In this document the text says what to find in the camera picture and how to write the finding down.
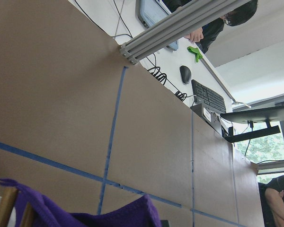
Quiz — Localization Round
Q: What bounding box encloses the purple towel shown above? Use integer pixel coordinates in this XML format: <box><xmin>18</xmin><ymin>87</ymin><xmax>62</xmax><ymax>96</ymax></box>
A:
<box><xmin>0</xmin><ymin>175</ymin><xmax>162</xmax><ymax>227</ymax></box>

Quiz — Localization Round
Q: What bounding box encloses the seated person forearm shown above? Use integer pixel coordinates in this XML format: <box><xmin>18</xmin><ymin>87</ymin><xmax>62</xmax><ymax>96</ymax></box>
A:
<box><xmin>258</xmin><ymin>175</ymin><xmax>284</xmax><ymax>227</ymax></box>

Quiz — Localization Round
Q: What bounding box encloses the right wooden rack bar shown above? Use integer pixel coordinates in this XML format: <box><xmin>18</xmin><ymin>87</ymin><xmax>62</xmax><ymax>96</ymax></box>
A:
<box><xmin>20</xmin><ymin>202</ymin><xmax>35</xmax><ymax>227</ymax></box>

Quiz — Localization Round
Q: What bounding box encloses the wooden rack bar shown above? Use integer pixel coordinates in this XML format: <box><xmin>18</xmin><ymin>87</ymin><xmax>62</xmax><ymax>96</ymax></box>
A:
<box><xmin>0</xmin><ymin>187</ymin><xmax>18</xmax><ymax>227</ymax></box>
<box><xmin>20</xmin><ymin>202</ymin><xmax>35</xmax><ymax>227</ymax></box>

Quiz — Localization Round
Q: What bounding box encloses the left wooden rack bar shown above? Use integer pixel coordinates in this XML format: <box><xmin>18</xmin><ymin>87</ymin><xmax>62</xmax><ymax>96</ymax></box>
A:
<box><xmin>0</xmin><ymin>187</ymin><xmax>18</xmax><ymax>227</ymax></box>

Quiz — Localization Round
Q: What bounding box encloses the black computer mouse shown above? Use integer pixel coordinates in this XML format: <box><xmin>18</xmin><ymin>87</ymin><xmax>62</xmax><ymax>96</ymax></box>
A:
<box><xmin>179</xmin><ymin>65</ymin><xmax>191</xmax><ymax>85</ymax></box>

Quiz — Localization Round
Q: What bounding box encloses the black keyboard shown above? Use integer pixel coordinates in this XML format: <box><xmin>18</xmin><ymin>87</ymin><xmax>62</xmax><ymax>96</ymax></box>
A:
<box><xmin>191</xmin><ymin>79</ymin><xmax>226</xmax><ymax>114</ymax></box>

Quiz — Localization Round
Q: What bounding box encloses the green clamp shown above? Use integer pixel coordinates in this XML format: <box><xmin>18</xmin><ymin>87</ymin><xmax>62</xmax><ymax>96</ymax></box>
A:
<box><xmin>187</xmin><ymin>46</ymin><xmax>203</xmax><ymax>63</ymax></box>

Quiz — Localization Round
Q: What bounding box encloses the person in black shirt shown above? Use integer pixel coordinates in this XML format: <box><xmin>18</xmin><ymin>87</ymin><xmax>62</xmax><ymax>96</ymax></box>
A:
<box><xmin>163</xmin><ymin>0</ymin><xmax>258</xmax><ymax>54</ymax></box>

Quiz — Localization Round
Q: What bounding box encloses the black monitor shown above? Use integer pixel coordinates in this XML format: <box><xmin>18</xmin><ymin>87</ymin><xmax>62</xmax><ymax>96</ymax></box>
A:
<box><xmin>220</xmin><ymin>105</ymin><xmax>284</xmax><ymax>143</ymax></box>

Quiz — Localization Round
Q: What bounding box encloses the black cable on table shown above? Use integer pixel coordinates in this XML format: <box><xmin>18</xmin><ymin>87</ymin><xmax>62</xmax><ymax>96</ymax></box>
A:
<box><xmin>73</xmin><ymin>0</ymin><xmax>195</xmax><ymax>107</ymax></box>

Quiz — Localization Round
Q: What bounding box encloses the aluminium frame post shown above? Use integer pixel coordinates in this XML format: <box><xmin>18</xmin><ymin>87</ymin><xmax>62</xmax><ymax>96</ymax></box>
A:
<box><xmin>120</xmin><ymin>0</ymin><xmax>247</xmax><ymax>64</ymax></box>

